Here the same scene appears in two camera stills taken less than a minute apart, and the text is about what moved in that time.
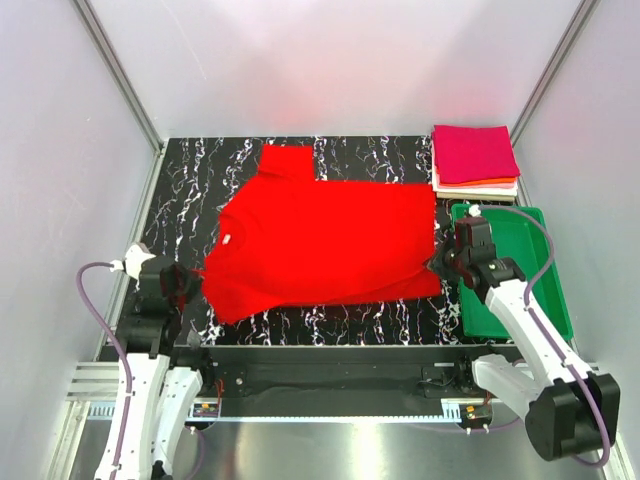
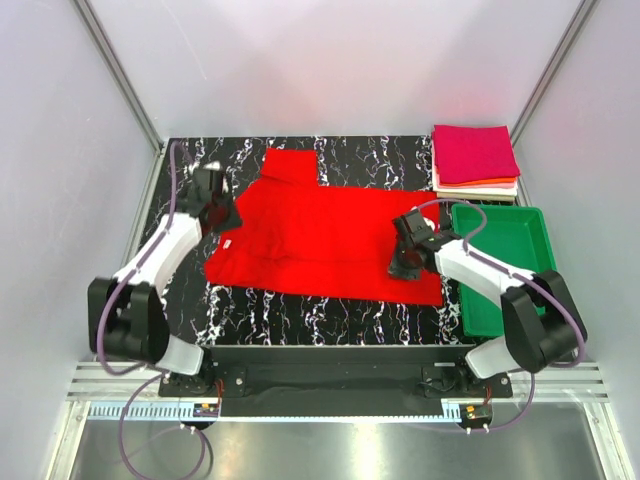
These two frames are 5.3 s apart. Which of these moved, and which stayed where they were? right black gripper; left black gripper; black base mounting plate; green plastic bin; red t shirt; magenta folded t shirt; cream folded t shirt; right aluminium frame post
Moved: red t shirt; right black gripper; left black gripper
Stayed: black base mounting plate; magenta folded t shirt; cream folded t shirt; green plastic bin; right aluminium frame post
